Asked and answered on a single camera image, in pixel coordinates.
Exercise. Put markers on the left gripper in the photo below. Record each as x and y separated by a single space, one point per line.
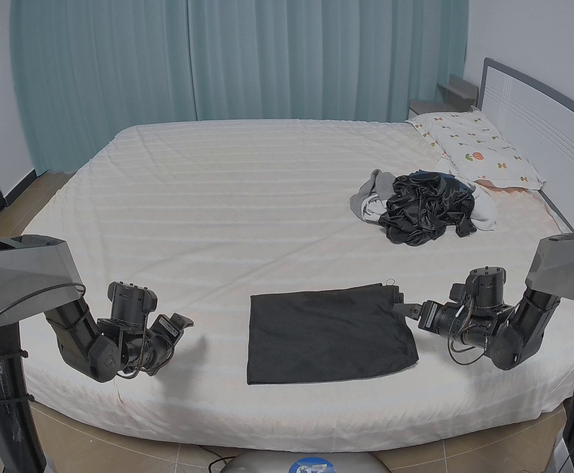
166 335

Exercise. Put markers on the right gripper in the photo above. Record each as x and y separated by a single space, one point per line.
439 316

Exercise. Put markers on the black T-shirt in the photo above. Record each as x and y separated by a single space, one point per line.
326 338

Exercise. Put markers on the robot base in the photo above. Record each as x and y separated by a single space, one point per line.
291 463

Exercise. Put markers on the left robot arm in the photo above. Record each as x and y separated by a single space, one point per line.
26 274

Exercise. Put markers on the pile of clothes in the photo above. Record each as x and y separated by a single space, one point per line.
424 210

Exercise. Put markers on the bed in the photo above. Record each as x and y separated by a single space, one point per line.
267 190

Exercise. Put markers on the white printed pillow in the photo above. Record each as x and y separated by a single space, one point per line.
474 141

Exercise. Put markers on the grey bedside table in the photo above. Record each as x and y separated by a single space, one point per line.
424 104

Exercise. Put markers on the blue-green curtain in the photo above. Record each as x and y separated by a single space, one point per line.
104 67
326 42

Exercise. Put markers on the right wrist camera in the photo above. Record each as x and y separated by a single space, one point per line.
456 292

